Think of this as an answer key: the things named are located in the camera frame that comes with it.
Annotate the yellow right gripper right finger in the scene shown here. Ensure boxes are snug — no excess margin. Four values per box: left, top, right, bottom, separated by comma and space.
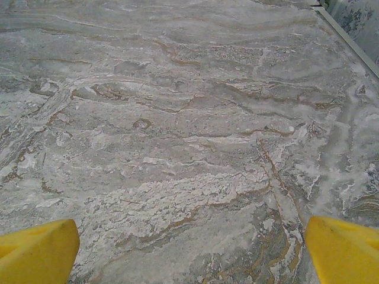
305, 215, 379, 284

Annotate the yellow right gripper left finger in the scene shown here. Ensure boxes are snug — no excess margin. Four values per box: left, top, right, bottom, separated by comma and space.
0, 218, 80, 284

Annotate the aluminium frame side rail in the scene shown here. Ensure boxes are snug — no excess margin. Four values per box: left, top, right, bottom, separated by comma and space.
307, 0, 379, 79

